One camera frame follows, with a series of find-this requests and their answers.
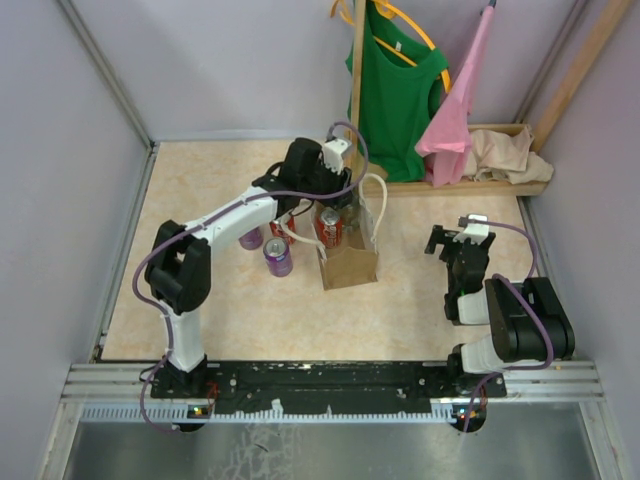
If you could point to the brown canvas bag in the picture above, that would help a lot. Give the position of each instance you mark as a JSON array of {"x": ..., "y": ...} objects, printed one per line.
[{"x": 355, "y": 261}]

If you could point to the red soda can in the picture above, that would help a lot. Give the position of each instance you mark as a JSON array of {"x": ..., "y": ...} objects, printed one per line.
[{"x": 283, "y": 227}]

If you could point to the red cola can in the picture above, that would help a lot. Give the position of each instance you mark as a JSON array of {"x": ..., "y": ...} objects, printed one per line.
[{"x": 329, "y": 227}]

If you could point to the pink t-shirt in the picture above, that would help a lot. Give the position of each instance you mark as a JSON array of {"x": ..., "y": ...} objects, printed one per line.
[{"x": 446, "y": 143}]

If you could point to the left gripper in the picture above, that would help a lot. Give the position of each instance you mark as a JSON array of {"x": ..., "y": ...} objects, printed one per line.
[{"x": 337, "y": 180}]

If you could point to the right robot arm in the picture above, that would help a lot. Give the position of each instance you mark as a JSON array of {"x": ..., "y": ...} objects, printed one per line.
[{"x": 528, "y": 326}]

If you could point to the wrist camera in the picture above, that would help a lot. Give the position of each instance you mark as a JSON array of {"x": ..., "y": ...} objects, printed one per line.
[
  {"x": 474, "y": 228},
  {"x": 333, "y": 153}
]

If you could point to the beige cloth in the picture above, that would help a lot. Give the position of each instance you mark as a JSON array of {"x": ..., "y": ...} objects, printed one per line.
[{"x": 497, "y": 156}]

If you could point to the green t-shirt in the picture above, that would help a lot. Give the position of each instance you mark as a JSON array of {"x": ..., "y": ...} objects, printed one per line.
[{"x": 400, "y": 93}]

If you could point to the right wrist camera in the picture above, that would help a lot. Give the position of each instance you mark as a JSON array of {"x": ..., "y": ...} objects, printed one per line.
[{"x": 474, "y": 228}]

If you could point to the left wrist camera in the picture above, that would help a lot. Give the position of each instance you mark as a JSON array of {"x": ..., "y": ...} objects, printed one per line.
[{"x": 333, "y": 153}]

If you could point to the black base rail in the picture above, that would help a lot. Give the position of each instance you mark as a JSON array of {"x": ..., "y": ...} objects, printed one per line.
[{"x": 313, "y": 388}]

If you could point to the wooden clothes rack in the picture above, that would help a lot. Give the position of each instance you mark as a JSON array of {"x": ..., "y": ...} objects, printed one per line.
[{"x": 354, "y": 65}]

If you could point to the wooden pole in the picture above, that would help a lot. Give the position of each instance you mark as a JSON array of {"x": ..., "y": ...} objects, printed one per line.
[{"x": 590, "y": 49}]

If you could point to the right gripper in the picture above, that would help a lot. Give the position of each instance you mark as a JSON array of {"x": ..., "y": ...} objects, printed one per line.
[{"x": 444, "y": 237}]

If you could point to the purple soda can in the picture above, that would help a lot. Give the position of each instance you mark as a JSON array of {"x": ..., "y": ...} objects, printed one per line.
[
  {"x": 252, "y": 240},
  {"x": 278, "y": 258}
]

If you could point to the green cap glass bottle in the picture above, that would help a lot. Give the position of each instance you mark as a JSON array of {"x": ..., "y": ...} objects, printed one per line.
[{"x": 351, "y": 216}]

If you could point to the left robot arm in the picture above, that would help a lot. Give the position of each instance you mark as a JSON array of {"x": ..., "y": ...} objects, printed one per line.
[{"x": 179, "y": 269}]

